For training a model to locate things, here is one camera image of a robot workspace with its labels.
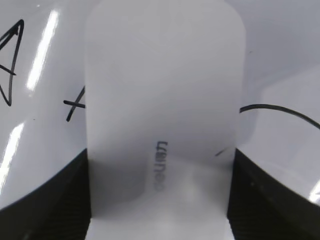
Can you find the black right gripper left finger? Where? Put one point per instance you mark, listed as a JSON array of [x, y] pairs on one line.
[[60, 209]]

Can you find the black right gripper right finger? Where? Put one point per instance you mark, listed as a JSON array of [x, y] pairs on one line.
[[261, 208]]

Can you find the white rectangular eraser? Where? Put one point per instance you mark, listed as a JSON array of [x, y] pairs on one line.
[[163, 80]]

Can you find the white whiteboard with metal frame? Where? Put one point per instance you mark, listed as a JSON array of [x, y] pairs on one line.
[[51, 52]]

